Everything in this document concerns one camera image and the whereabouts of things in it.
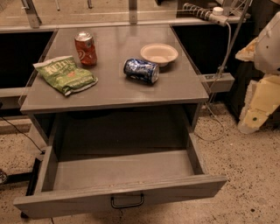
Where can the green chip bag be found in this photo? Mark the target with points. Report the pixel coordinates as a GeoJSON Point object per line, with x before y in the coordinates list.
{"type": "Point", "coordinates": [64, 75]}

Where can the blue crushed soda can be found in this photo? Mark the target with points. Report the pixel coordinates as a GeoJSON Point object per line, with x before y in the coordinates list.
{"type": "Point", "coordinates": [141, 70]}

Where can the orange soda can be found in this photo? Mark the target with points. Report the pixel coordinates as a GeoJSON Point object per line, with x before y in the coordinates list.
{"type": "Point", "coordinates": [85, 47]}

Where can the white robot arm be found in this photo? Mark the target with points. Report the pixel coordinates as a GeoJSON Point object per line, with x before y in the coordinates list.
{"type": "Point", "coordinates": [262, 97]}

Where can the grey top drawer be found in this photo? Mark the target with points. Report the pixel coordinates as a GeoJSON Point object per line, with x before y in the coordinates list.
{"type": "Point", "coordinates": [80, 179]}

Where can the grey cabinet table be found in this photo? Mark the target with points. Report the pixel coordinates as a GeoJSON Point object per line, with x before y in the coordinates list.
{"type": "Point", "coordinates": [118, 112]}

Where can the dark cabinet at right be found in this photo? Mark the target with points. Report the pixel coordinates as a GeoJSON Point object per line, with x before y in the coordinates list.
{"type": "Point", "coordinates": [262, 11]}

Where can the white paper bowl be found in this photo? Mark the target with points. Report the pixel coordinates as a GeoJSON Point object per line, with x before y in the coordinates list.
{"type": "Point", "coordinates": [161, 54]}

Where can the grey metal rail shelf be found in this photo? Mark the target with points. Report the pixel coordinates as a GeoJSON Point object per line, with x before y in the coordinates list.
{"type": "Point", "coordinates": [25, 15]}

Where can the white power strip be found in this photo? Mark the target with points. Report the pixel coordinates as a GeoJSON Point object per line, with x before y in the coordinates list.
{"type": "Point", "coordinates": [215, 15]}

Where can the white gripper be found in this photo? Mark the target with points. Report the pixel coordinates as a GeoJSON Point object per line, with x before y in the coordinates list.
{"type": "Point", "coordinates": [269, 51]}

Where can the black drawer handle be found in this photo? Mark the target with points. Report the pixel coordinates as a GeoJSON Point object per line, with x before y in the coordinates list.
{"type": "Point", "coordinates": [127, 201]}

